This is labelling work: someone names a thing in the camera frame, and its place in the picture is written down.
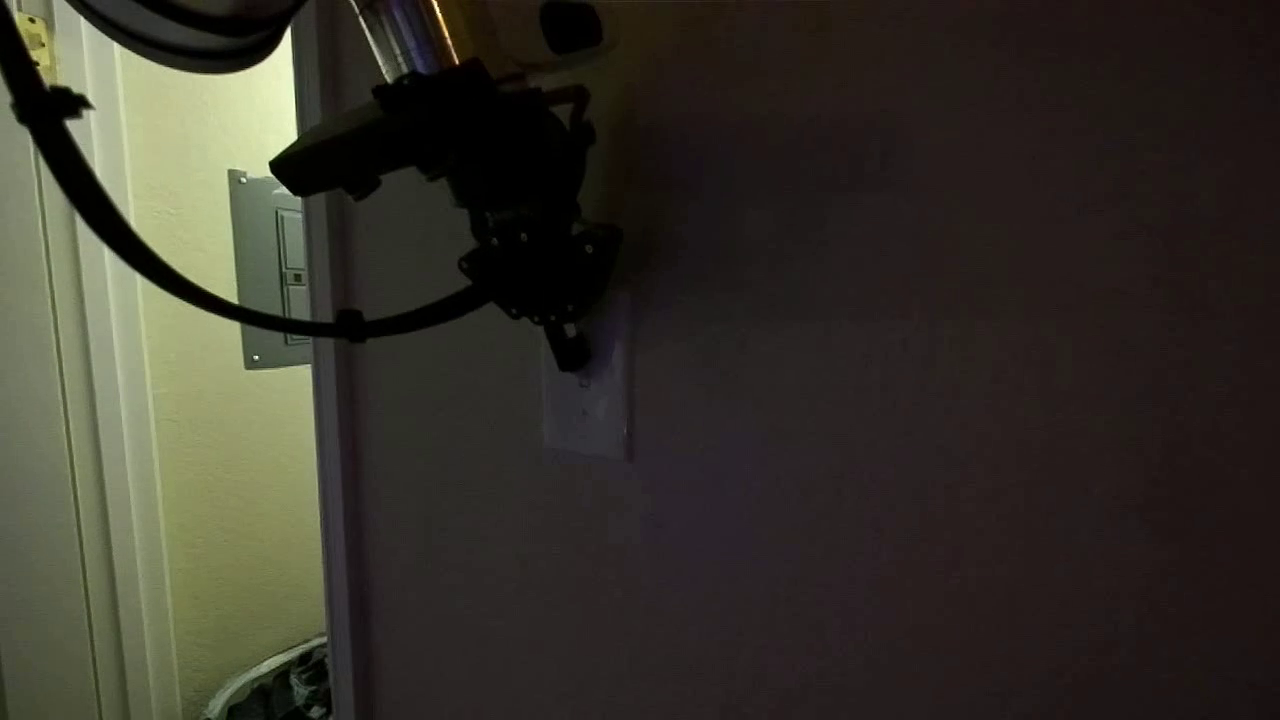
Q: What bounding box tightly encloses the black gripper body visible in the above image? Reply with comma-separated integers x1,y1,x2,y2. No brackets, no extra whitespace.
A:
456,194,628,331

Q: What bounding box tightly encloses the brass door hinge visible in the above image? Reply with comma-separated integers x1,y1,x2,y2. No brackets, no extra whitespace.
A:
13,8,63,89

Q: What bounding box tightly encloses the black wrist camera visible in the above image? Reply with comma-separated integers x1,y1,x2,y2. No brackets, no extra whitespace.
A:
270,92,413,204

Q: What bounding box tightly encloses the white door frame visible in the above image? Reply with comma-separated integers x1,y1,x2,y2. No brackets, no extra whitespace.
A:
43,0,184,720

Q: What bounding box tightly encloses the grey electrical panel box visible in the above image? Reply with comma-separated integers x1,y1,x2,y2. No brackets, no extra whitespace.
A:
225,163,322,375

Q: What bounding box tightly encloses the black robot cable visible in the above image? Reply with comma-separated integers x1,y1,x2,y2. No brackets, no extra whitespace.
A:
0,8,498,344

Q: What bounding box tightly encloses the white light switch plate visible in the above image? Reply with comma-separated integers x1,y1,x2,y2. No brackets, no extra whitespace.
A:
539,292,638,462

